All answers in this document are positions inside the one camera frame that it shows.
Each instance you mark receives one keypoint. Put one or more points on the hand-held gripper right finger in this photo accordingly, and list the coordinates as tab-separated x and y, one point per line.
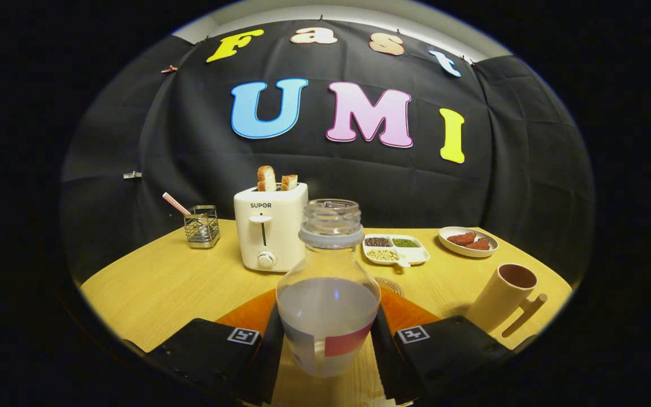
450	347

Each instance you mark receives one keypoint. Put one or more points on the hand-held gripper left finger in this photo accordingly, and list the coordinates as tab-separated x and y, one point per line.
207	350

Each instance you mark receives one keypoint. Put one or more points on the round wooden coaster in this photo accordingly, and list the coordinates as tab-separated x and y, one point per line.
393	286

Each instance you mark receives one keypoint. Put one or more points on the clear juice bottle red label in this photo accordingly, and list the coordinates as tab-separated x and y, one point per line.
328	311

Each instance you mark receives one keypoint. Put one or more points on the wooden table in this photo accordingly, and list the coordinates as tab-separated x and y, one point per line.
161	288

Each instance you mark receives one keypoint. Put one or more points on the white divided dish with beans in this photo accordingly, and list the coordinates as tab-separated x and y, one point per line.
413	255

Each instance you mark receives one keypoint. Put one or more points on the white round plate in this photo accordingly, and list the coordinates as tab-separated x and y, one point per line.
451	246

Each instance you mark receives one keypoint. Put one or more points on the brown meat piece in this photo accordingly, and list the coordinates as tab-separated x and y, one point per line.
462	238
479	244

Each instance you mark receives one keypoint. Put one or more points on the white toaster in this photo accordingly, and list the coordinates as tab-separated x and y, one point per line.
283	237

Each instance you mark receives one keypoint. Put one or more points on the red striped straw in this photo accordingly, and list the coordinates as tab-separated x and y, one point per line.
174	202

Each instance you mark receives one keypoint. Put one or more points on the tall bread slice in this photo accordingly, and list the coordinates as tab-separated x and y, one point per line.
266	178

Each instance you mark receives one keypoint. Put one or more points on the short bread slice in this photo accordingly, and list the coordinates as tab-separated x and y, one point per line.
289	182

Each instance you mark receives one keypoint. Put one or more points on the silver clip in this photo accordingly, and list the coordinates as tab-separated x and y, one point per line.
131	175

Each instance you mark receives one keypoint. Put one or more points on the pink clip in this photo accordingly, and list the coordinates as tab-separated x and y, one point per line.
169	69

